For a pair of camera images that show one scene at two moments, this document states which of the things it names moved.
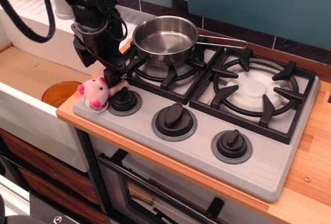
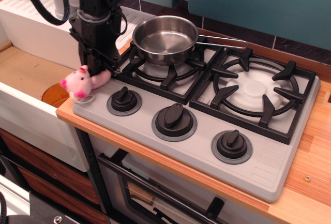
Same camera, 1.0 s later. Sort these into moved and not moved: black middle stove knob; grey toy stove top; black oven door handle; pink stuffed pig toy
Moved: pink stuffed pig toy
Not moved: grey toy stove top; black middle stove knob; black oven door handle
